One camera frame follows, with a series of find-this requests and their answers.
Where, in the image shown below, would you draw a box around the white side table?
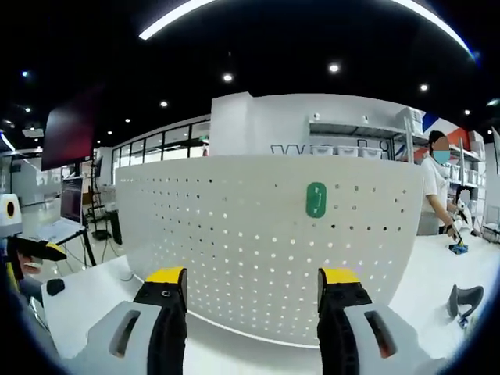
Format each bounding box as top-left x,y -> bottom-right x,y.
33,218 -> 98,269

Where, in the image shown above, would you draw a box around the ceiling light strip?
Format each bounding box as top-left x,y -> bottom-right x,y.
138,0 -> 476,59

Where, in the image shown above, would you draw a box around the person in white shirt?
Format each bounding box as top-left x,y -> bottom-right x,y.
441,130 -> 489,235

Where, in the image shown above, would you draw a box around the white perforated mounting plate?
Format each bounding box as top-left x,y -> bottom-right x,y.
114,153 -> 425,349

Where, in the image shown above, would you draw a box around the stack of white boxes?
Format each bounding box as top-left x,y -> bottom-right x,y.
396,107 -> 426,134

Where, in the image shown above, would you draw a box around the person's left hand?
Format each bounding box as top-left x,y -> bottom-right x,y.
21,253 -> 45,277

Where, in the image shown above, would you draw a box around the grey metal shelf rack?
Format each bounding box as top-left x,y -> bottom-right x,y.
307,112 -> 429,162

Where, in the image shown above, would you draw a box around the ceiling spotlights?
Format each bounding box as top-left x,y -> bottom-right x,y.
21,62 -> 472,136

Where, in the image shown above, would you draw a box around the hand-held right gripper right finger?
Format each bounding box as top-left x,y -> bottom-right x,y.
316,266 -> 438,375

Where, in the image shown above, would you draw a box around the grey curved stand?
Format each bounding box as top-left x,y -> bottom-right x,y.
447,284 -> 485,320

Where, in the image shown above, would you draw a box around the green hook assembly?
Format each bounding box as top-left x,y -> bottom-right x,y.
305,181 -> 328,219

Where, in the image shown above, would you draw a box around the large hanging dark screen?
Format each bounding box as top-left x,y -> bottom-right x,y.
40,82 -> 107,172

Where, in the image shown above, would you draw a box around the monitor with reddish display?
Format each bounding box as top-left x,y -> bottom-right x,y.
60,176 -> 85,225

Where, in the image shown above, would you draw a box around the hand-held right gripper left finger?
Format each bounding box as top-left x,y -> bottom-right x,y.
64,266 -> 188,375

